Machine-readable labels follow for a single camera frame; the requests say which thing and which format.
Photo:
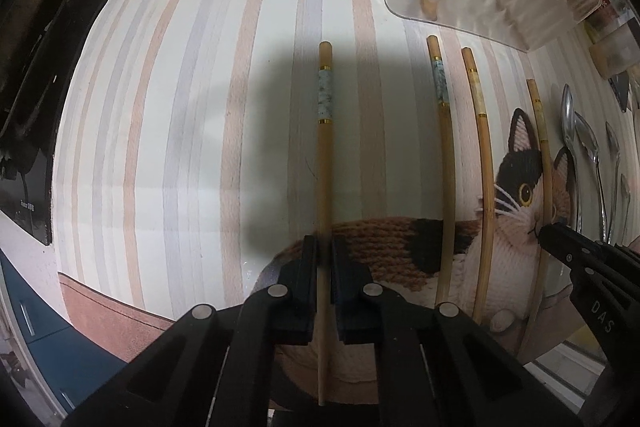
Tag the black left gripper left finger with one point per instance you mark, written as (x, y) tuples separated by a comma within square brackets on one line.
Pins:
[(212, 367)]

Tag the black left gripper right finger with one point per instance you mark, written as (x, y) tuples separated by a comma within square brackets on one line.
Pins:
[(433, 367)]

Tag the cream-band wooden chopstick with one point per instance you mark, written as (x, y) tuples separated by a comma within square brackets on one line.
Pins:
[(488, 188)]

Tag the large steel spoon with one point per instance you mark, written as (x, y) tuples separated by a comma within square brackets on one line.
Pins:
[(588, 139), (569, 133)]

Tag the medium steel spoon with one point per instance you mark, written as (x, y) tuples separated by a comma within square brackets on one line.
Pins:
[(614, 147)]

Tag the plain-band wooden chopstick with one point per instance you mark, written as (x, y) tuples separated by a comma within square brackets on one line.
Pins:
[(547, 212)]

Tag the blue-marble-band wooden chopstick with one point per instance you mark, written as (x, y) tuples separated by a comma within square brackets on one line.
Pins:
[(448, 168)]

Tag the marble-band wooden chopstick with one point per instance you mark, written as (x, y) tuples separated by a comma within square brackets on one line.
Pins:
[(324, 210)]

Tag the blue cabinet front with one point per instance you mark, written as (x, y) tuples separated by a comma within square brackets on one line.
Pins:
[(72, 365)]

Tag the striped cat table mat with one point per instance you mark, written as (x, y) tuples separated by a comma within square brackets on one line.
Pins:
[(185, 170)]

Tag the black induction cooktop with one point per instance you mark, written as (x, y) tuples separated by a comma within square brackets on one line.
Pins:
[(36, 69)]

